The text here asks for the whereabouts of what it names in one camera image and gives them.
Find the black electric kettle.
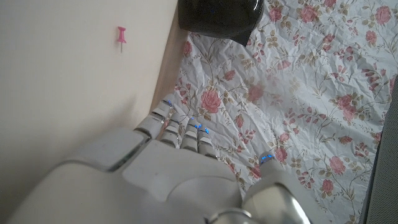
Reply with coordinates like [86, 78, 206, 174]
[177, 0, 265, 47]

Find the floral backdrop cloth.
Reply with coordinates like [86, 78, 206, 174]
[172, 0, 398, 224]

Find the cream paper mat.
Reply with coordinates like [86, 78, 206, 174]
[0, 0, 178, 215]

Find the pink push pin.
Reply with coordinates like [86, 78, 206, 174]
[117, 26, 127, 54]

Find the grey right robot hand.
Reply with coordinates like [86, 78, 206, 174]
[6, 98, 331, 224]

